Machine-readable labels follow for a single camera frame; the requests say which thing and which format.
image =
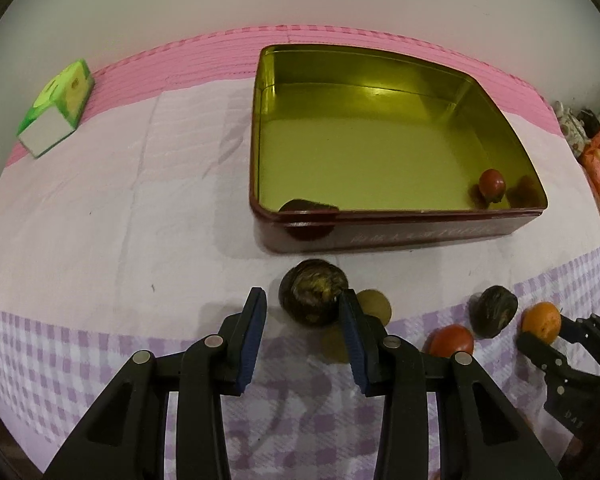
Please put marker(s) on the small dark red fruit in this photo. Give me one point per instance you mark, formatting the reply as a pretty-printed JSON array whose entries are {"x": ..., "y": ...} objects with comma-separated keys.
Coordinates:
[{"x": 492, "y": 184}]

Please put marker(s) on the dark avocado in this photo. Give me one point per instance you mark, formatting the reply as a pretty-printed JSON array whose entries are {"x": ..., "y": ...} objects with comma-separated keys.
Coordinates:
[{"x": 305, "y": 205}]

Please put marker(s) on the green tissue box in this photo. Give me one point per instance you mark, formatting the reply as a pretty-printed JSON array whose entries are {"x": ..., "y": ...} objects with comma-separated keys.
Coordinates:
[{"x": 60, "y": 95}]

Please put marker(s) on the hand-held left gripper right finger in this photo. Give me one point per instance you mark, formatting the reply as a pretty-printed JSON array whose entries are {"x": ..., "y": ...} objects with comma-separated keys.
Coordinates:
[{"x": 357, "y": 360}]

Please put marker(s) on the yellow-green kiwi fruit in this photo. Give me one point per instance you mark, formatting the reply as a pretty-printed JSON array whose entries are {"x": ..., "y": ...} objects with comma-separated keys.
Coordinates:
[{"x": 377, "y": 305}]

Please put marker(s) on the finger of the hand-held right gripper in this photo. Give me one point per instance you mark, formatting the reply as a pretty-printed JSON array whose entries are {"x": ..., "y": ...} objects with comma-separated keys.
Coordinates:
[
  {"x": 582, "y": 329},
  {"x": 545, "y": 355}
]

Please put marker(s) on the pink purple checked cloth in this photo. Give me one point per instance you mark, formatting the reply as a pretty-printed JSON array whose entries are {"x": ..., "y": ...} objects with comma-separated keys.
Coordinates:
[{"x": 130, "y": 210}]

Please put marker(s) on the large dark round fruit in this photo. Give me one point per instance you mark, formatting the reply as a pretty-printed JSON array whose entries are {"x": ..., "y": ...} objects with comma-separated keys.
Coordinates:
[{"x": 307, "y": 292}]

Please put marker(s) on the red tin box gold inside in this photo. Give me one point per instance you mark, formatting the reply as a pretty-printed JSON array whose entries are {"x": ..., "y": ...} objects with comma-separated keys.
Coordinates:
[{"x": 380, "y": 150}]

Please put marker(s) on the small dark round fruit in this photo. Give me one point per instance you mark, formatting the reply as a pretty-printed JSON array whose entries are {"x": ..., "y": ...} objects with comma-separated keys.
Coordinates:
[{"x": 492, "y": 310}]

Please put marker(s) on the small plain orange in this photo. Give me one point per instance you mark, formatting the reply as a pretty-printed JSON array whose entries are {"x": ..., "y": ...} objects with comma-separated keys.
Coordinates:
[{"x": 540, "y": 321}]

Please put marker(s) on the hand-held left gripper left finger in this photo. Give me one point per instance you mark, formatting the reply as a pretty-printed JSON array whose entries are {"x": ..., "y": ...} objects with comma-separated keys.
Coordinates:
[{"x": 250, "y": 355}]

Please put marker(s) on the red tomato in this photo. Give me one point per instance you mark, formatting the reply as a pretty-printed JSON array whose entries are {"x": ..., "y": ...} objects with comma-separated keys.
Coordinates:
[{"x": 450, "y": 341}]

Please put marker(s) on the white patterned object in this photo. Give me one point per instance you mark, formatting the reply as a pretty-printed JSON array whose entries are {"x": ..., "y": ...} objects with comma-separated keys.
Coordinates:
[{"x": 570, "y": 127}]

